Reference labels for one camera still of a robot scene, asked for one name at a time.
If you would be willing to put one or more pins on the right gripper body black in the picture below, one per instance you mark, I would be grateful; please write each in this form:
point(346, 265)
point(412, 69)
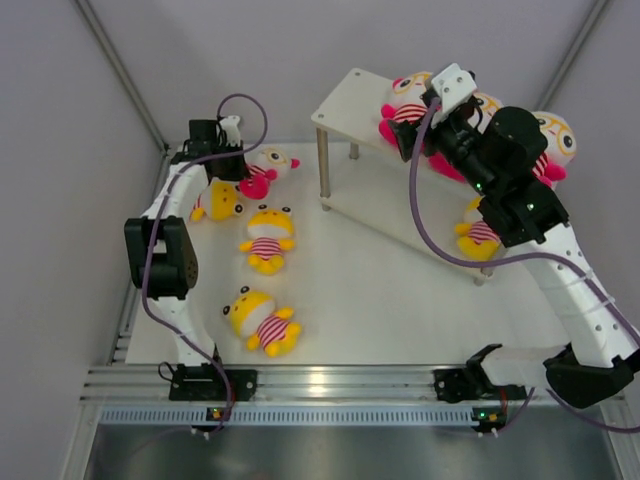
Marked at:
point(454, 137)

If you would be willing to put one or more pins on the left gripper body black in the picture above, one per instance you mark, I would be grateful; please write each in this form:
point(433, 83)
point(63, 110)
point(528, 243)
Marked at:
point(230, 168)

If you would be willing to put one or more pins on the pink plush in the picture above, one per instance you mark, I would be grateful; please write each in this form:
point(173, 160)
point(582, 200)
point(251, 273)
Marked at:
point(405, 100)
point(551, 166)
point(487, 107)
point(270, 164)

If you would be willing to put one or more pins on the yellow plush sideways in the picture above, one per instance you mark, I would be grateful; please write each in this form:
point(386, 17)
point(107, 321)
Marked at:
point(218, 202)

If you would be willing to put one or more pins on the yellow plush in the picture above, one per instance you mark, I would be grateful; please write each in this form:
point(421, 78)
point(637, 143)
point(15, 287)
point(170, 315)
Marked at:
point(260, 323)
point(476, 240)
point(270, 234)

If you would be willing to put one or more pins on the yellow plush front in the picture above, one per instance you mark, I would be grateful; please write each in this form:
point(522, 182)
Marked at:
point(260, 323)

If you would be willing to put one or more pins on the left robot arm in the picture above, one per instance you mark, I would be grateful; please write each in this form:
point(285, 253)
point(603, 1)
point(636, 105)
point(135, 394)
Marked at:
point(162, 260)

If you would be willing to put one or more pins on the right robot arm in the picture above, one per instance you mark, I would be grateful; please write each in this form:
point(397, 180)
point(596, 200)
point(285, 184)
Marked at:
point(601, 357)

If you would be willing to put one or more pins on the yellow plush under shelf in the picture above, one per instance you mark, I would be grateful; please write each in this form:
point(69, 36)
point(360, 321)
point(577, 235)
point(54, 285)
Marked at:
point(476, 240)

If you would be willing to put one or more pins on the white two-tier shelf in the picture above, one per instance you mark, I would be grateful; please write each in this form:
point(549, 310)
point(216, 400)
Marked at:
point(363, 178)

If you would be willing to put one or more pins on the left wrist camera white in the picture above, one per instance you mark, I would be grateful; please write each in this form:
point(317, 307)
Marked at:
point(231, 132)

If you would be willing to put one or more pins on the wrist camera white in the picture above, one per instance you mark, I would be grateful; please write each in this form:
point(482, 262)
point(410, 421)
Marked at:
point(453, 86)
point(231, 132)

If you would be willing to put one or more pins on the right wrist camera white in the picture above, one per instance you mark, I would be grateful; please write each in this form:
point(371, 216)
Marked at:
point(453, 86)

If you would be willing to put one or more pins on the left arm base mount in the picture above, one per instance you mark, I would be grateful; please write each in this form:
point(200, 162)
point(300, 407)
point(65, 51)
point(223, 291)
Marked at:
point(204, 383)

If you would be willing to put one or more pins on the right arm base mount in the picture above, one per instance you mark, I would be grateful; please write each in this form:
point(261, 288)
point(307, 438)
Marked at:
point(454, 385)

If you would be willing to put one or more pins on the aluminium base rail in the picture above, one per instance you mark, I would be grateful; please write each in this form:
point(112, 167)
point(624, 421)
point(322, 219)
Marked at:
point(393, 395)

